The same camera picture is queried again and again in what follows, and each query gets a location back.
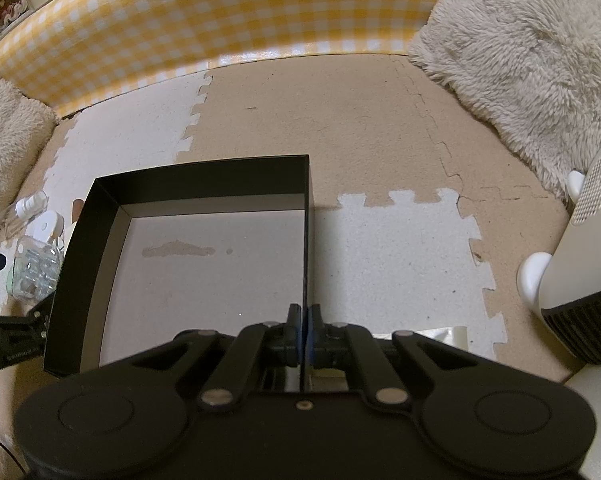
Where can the small white bottle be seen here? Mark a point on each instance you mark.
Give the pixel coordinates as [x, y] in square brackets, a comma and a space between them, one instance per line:
[30, 205]

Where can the large fluffy cream cushion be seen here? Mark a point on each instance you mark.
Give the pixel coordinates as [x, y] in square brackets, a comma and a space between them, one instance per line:
[520, 60]

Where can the clear plastic compartment case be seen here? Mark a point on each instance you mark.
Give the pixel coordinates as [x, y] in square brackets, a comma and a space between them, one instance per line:
[35, 270]

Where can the tan foam puzzle mat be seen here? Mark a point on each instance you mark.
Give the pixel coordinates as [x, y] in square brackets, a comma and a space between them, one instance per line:
[330, 120]

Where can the fluffy beige rug left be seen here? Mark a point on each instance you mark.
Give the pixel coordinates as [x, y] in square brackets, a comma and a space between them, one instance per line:
[5, 150]

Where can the black cardboard box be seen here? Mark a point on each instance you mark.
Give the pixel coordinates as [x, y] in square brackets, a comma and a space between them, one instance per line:
[205, 180]

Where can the round white container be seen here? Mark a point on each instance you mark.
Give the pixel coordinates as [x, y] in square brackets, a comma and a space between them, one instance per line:
[48, 226]

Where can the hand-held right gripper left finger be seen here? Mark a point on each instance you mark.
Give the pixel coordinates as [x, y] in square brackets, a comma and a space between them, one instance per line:
[294, 336]

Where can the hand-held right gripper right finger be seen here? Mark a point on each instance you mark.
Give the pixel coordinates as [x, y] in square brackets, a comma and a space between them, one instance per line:
[312, 336]

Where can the white foam puzzle mat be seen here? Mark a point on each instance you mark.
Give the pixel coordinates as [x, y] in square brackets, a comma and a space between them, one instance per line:
[130, 135]
[390, 260]

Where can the white electric heater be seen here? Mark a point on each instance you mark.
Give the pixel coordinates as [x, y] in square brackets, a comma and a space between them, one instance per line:
[590, 260]

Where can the yellow checked panel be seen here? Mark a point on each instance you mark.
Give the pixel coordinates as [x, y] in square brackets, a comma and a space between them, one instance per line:
[230, 15]

